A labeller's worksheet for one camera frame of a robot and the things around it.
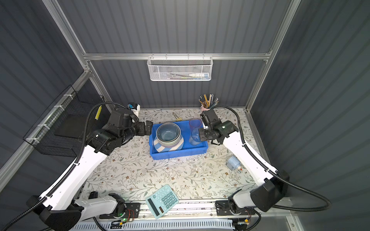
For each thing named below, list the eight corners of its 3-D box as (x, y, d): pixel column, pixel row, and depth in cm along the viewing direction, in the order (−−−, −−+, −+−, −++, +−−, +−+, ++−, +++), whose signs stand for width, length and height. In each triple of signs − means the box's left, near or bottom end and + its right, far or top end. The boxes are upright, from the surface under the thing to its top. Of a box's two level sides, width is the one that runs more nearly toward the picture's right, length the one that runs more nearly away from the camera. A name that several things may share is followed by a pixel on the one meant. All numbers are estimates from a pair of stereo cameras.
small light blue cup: (231, 172, 88) (234, 167, 82) (224, 164, 91) (226, 159, 85) (237, 167, 90) (241, 162, 84) (230, 159, 93) (232, 154, 87)
